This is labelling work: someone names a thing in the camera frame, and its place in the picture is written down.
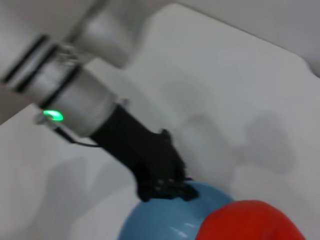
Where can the orange fruit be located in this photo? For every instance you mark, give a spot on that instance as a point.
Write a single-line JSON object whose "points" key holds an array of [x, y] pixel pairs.
{"points": [[250, 222]]}

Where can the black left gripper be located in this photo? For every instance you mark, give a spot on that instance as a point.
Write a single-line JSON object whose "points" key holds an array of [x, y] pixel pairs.
{"points": [[140, 150]]}

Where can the blue bowl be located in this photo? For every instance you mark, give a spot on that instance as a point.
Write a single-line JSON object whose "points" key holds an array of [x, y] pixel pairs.
{"points": [[155, 220]]}

